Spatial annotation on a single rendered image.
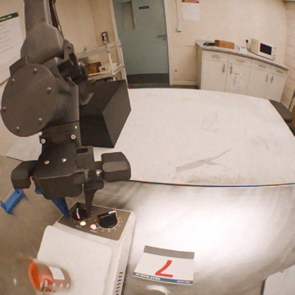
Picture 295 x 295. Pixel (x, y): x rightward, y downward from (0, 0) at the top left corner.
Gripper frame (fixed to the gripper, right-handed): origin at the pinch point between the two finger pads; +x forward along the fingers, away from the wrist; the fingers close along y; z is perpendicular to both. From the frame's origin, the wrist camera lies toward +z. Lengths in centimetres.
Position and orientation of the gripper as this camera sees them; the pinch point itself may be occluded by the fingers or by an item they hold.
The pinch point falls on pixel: (74, 199)
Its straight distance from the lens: 25.9
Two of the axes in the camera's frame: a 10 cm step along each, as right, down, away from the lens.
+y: 9.5, -0.9, 3.0
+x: 0.1, 9.6, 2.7
